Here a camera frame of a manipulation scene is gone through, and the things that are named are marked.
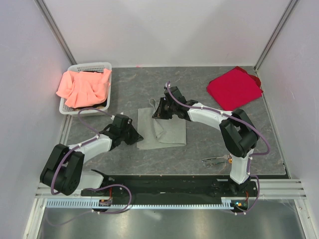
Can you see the salmon pink cloth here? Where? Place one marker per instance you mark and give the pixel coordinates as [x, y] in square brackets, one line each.
[84, 89]

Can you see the left aluminium frame post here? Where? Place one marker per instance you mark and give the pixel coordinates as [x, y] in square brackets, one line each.
[55, 30]

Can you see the aluminium frame post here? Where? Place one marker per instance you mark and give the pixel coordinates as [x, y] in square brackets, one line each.
[55, 30]
[276, 32]

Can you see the right aluminium frame post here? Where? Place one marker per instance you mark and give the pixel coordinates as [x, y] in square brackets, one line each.
[276, 32]

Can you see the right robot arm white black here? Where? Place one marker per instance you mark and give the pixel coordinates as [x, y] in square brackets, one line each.
[235, 127]

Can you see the silver spoon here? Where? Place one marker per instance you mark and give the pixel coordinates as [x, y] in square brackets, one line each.
[211, 164]

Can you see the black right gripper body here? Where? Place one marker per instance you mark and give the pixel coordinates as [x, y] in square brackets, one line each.
[173, 108]

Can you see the grey cloth napkin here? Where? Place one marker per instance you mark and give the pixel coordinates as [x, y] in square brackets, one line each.
[159, 133]

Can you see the red folded napkin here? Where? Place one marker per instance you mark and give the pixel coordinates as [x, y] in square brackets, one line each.
[234, 89]

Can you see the white slotted cable duct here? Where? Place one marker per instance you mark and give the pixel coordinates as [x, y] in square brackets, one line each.
[98, 204]

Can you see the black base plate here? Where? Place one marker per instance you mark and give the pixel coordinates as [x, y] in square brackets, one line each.
[212, 185]

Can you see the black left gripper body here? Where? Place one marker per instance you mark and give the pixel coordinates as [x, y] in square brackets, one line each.
[124, 133]

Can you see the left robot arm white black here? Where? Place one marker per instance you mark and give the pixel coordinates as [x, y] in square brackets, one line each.
[62, 172]

